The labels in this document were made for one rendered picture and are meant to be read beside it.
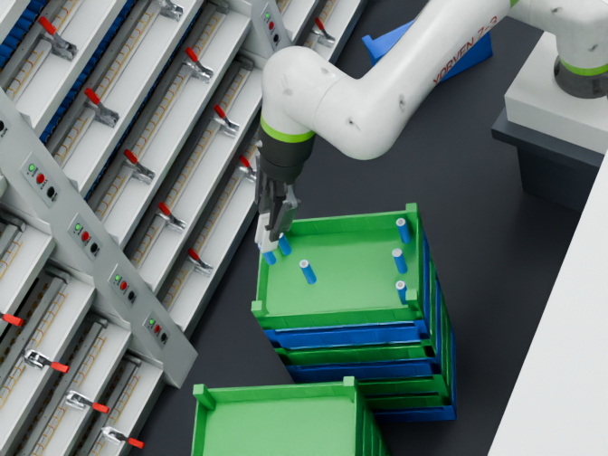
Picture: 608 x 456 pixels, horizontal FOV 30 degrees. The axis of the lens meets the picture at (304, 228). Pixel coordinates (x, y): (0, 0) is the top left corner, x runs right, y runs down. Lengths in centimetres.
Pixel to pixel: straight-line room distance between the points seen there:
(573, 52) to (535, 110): 17
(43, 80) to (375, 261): 68
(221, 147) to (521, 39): 88
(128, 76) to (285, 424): 73
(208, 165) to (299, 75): 87
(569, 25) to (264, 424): 95
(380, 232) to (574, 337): 153
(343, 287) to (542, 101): 62
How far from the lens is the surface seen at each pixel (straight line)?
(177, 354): 261
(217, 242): 268
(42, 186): 203
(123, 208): 231
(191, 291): 263
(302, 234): 218
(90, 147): 217
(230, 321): 271
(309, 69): 172
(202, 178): 254
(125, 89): 222
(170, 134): 238
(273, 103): 175
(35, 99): 201
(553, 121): 243
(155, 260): 246
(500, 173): 277
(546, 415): 62
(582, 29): 226
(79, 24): 208
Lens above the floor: 229
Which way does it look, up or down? 56 degrees down
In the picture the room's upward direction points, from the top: 25 degrees counter-clockwise
